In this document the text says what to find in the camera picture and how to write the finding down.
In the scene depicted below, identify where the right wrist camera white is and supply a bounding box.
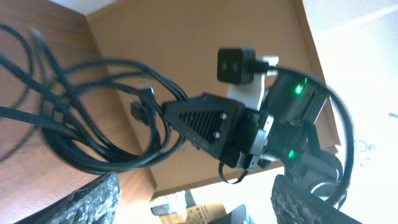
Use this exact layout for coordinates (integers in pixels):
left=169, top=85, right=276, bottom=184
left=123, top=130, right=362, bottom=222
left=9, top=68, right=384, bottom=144
left=217, top=47, right=279, bottom=111

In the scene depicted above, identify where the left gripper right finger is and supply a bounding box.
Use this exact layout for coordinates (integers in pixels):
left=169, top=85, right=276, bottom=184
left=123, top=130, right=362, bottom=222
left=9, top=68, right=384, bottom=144
left=271, top=174, right=358, bottom=224

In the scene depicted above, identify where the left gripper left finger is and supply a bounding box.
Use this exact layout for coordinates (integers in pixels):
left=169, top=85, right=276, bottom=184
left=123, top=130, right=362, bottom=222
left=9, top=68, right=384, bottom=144
left=17, top=172, right=121, bottom=224

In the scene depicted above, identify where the black USB cable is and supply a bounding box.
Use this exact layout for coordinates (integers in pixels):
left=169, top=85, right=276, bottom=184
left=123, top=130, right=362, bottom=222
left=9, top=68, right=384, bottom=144
left=0, top=23, right=190, bottom=175

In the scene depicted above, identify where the cardboard box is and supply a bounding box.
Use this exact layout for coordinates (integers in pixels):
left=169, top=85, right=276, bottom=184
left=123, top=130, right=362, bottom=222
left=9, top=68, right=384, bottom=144
left=149, top=190, right=227, bottom=224

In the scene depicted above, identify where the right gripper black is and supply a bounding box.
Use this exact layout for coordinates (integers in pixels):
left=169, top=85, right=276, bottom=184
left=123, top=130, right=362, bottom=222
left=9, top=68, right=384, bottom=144
left=162, top=93, right=274, bottom=170

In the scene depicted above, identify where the right camera cable black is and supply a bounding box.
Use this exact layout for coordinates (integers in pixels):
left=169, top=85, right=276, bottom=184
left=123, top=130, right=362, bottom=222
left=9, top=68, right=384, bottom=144
left=217, top=60, right=355, bottom=208

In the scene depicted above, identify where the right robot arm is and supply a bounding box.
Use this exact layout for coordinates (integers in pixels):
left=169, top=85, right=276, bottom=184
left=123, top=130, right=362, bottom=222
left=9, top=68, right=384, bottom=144
left=162, top=71, right=344, bottom=200

